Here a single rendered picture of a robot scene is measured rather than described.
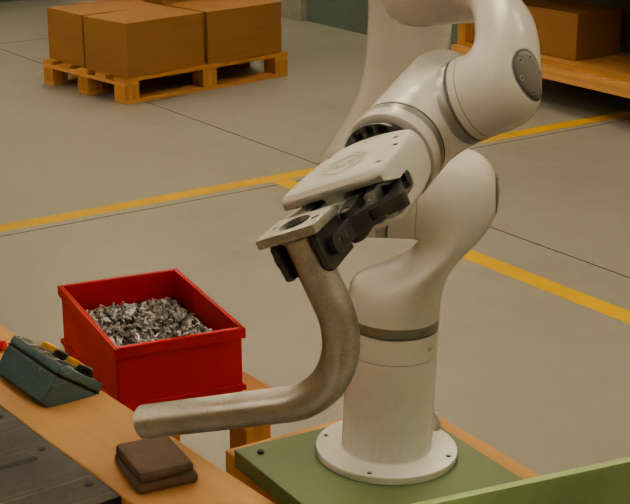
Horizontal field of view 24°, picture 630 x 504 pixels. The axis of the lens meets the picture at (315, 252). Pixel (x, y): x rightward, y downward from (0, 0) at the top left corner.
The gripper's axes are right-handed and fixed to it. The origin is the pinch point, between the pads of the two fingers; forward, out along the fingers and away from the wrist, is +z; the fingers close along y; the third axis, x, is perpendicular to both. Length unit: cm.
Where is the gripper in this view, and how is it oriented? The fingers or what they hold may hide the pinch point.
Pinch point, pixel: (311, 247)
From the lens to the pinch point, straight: 112.2
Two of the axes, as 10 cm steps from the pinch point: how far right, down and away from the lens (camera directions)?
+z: -4.1, 4.8, -7.8
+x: 4.4, 8.5, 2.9
